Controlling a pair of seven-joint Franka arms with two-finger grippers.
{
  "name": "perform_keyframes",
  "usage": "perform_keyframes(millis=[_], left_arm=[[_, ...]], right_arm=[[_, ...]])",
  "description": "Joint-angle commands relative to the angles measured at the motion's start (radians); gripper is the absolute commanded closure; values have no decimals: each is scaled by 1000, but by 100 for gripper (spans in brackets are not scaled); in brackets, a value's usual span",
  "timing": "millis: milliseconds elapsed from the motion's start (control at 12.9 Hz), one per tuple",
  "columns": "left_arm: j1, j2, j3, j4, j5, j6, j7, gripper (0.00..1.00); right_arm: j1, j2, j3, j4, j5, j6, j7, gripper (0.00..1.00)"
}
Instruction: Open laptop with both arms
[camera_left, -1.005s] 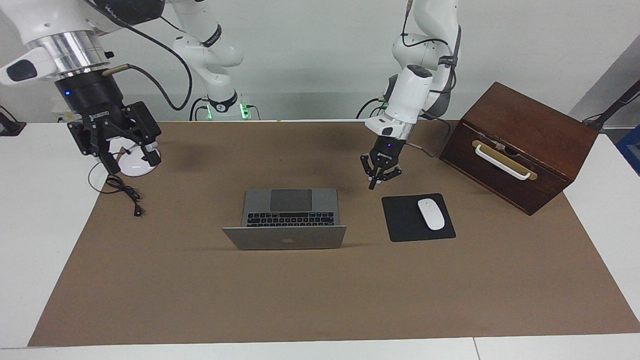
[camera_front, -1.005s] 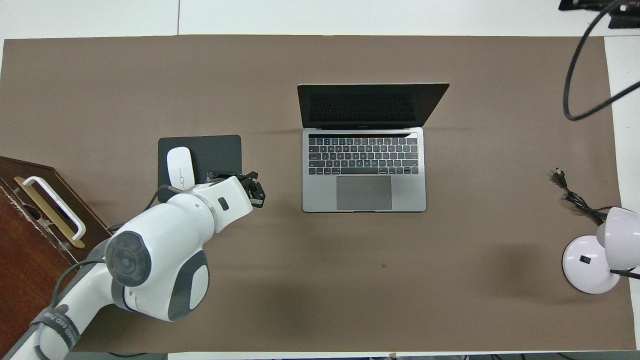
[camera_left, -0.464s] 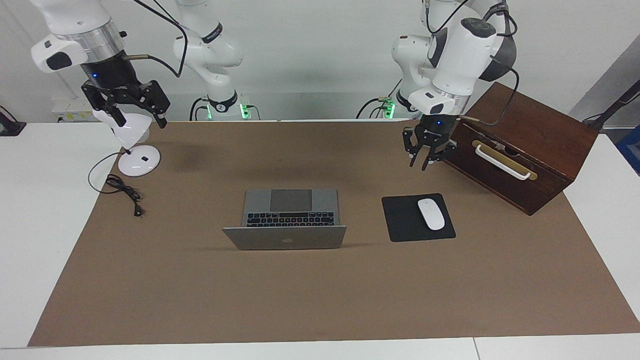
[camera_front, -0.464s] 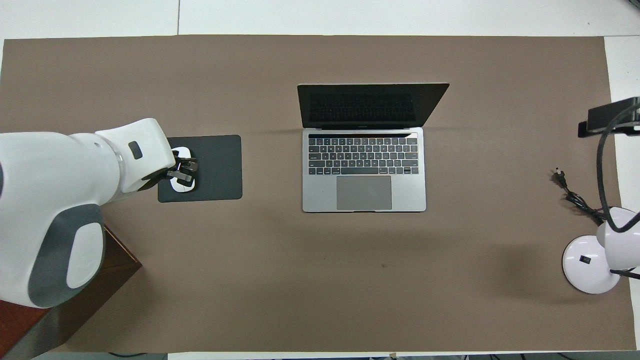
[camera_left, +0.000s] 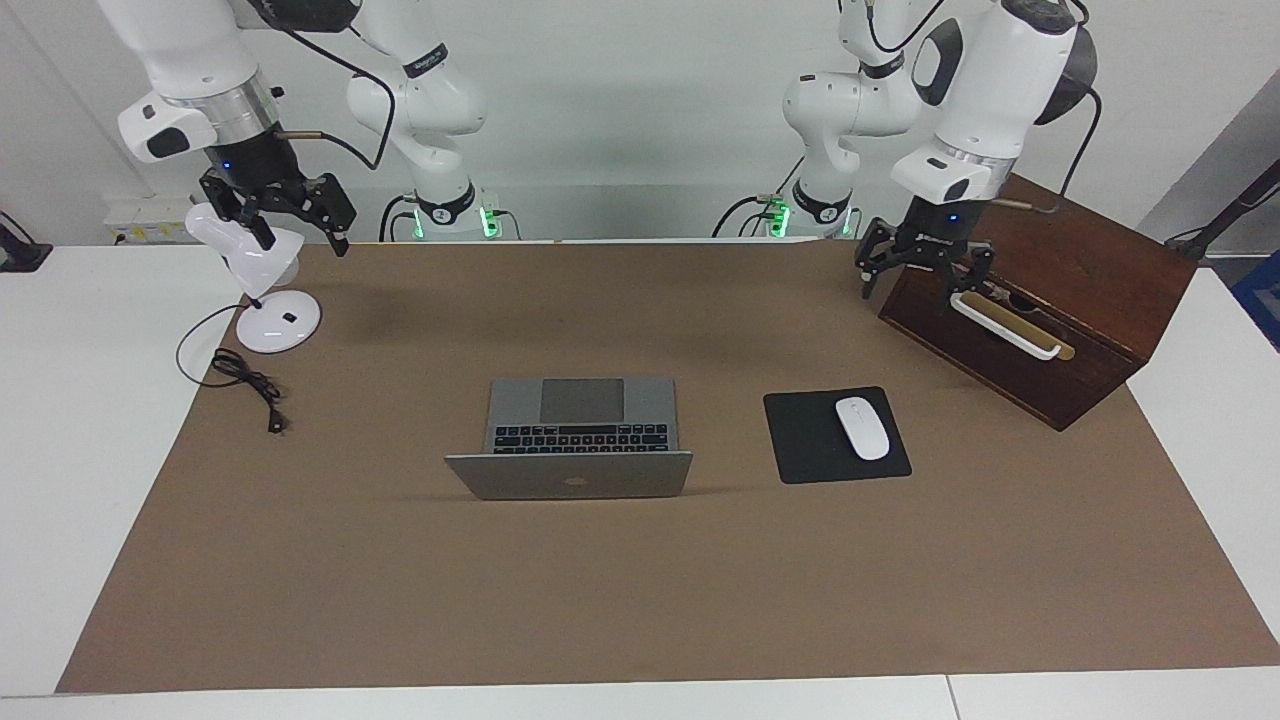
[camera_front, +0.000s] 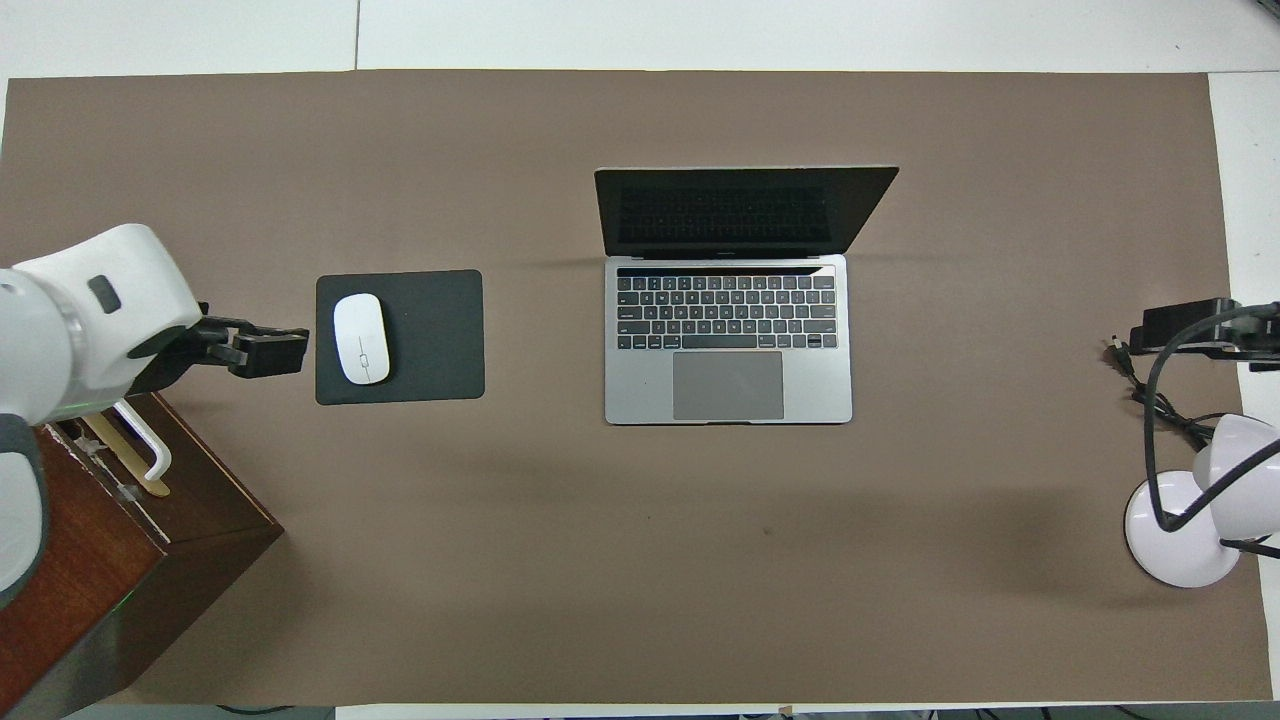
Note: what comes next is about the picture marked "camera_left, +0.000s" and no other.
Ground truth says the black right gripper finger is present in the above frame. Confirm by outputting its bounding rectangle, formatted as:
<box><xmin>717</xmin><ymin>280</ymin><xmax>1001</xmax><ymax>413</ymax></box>
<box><xmin>295</xmin><ymin>175</ymin><xmax>358</xmax><ymax>258</ymax></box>
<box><xmin>198</xmin><ymin>172</ymin><xmax>276</xmax><ymax>251</ymax></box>

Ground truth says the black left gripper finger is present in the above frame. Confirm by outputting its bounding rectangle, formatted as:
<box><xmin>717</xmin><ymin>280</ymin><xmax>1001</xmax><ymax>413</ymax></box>
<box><xmin>935</xmin><ymin>245</ymin><xmax>994</xmax><ymax>316</ymax></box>
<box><xmin>855</xmin><ymin>220</ymin><xmax>906</xmax><ymax>299</ymax></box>

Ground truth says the silver grey laptop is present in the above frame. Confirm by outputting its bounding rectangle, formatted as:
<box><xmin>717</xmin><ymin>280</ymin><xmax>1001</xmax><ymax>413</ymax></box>
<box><xmin>445</xmin><ymin>377</ymin><xmax>695</xmax><ymax>502</ymax></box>

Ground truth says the white power strip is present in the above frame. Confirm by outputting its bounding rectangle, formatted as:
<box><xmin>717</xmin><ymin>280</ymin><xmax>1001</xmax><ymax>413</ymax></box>
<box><xmin>103</xmin><ymin>195</ymin><xmax>193</xmax><ymax>246</ymax></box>

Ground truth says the dark brown wooden box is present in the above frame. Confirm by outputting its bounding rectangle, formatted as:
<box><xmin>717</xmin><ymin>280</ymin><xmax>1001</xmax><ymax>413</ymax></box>
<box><xmin>878</xmin><ymin>163</ymin><xmax>1199</xmax><ymax>432</ymax></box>

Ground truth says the white desk lamp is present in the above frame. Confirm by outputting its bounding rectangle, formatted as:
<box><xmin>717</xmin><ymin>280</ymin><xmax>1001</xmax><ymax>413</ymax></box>
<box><xmin>185</xmin><ymin>202</ymin><xmax>323</xmax><ymax>354</ymax></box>

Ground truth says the white computer mouse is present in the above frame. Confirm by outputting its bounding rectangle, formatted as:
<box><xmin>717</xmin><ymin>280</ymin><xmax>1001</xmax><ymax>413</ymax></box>
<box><xmin>835</xmin><ymin>397</ymin><xmax>891</xmax><ymax>462</ymax></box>

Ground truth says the black mouse pad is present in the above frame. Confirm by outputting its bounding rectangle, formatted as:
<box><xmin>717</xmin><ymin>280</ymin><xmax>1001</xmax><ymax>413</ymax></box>
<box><xmin>763</xmin><ymin>386</ymin><xmax>913</xmax><ymax>486</ymax></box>

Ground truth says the black stand pole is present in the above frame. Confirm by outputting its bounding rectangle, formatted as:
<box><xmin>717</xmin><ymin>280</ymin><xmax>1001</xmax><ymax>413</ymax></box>
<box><xmin>1165</xmin><ymin>158</ymin><xmax>1280</xmax><ymax>263</ymax></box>

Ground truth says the blue object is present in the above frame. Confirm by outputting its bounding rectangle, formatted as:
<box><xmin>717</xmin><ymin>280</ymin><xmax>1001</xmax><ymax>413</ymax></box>
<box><xmin>1232</xmin><ymin>250</ymin><xmax>1280</xmax><ymax>353</ymax></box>

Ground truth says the brown table mat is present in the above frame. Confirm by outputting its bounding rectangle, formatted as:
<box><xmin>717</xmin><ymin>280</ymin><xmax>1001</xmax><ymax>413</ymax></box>
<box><xmin>55</xmin><ymin>240</ymin><xmax>1280</xmax><ymax>694</ymax></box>

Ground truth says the black arm base cable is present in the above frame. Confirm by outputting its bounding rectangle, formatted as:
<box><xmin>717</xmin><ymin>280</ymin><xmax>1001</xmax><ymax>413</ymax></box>
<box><xmin>712</xmin><ymin>150</ymin><xmax>806</xmax><ymax>239</ymax></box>
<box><xmin>377</xmin><ymin>193</ymin><xmax>421</xmax><ymax>242</ymax></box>

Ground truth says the white box handle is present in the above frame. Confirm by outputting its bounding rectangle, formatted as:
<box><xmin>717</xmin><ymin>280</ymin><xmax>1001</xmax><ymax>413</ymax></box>
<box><xmin>948</xmin><ymin>288</ymin><xmax>1063</xmax><ymax>361</ymax></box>

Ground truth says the black lamp power cable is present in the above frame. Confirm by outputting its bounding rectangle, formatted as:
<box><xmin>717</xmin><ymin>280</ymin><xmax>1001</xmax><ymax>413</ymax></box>
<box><xmin>176</xmin><ymin>303</ymin><xmax>289</xmax><ymax>435</ymax></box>

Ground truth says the black clamp mount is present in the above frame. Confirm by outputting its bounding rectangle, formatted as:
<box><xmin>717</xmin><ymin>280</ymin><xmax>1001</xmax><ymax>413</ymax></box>
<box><xmin>0</xmin><ymin>212</ymin><xmax>53</xmax><ymax>273</ymax></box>

